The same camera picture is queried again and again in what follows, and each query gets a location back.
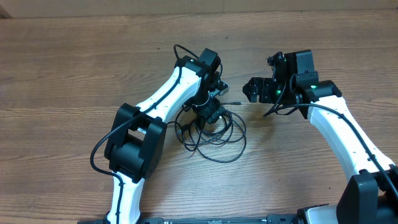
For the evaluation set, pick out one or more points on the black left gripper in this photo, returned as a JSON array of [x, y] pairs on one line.
[[210, 110]]

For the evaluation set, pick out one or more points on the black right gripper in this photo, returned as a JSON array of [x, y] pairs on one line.
[[255, 84]]

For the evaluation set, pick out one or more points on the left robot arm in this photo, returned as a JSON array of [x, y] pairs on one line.
[[136, 141]]

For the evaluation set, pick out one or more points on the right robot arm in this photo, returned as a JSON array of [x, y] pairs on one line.
[[370, 195]]

